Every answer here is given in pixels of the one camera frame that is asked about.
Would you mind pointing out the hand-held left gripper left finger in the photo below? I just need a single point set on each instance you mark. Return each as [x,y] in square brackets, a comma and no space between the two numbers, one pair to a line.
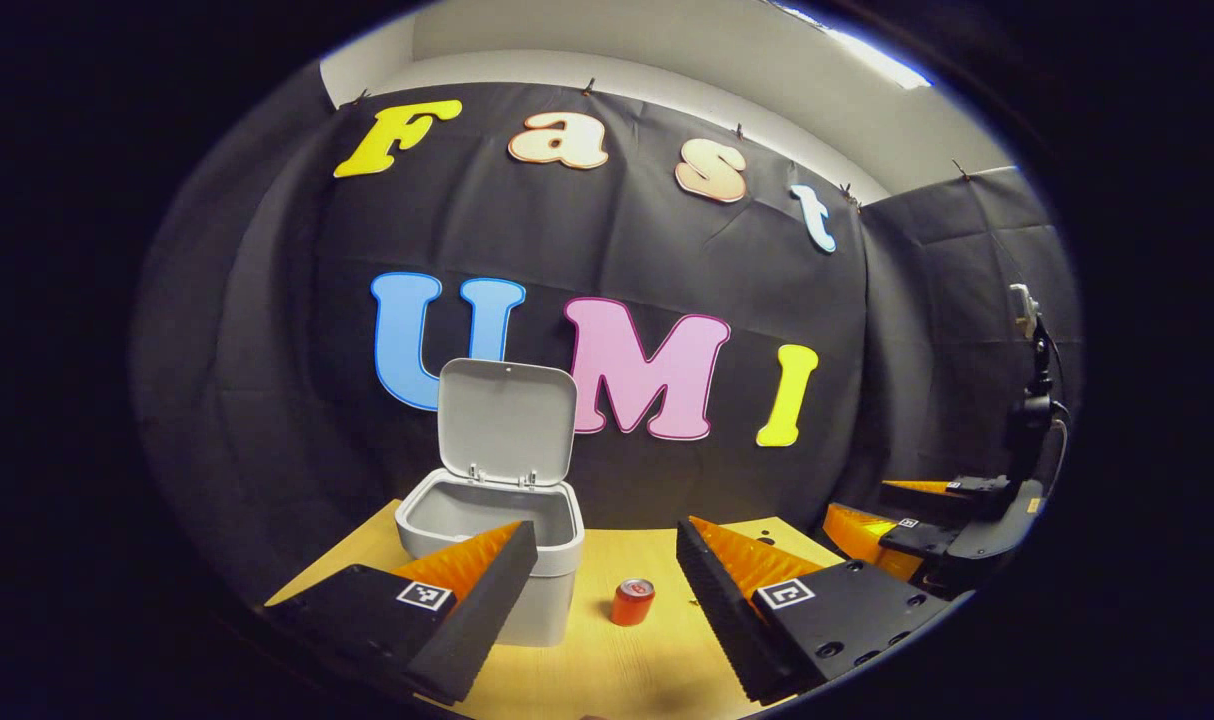
[487,620]

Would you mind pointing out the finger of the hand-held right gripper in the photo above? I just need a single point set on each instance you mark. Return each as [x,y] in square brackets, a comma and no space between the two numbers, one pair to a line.
[927,540]
[967,495]

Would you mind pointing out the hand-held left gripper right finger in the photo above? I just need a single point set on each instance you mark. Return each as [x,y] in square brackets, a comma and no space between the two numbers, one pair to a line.
[727,620]

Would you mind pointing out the red pop can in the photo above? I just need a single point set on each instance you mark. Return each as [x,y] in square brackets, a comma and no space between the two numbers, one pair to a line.
[632,605]

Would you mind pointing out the white desktop garbage bin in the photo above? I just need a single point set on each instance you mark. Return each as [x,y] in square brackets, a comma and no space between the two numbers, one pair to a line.
[507,420]

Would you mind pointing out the wooden desktop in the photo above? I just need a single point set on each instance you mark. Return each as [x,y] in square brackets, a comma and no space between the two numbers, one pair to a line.
[617,670]

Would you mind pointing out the black backdrop cloth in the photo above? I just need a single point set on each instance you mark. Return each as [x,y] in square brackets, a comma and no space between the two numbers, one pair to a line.
[617,230]

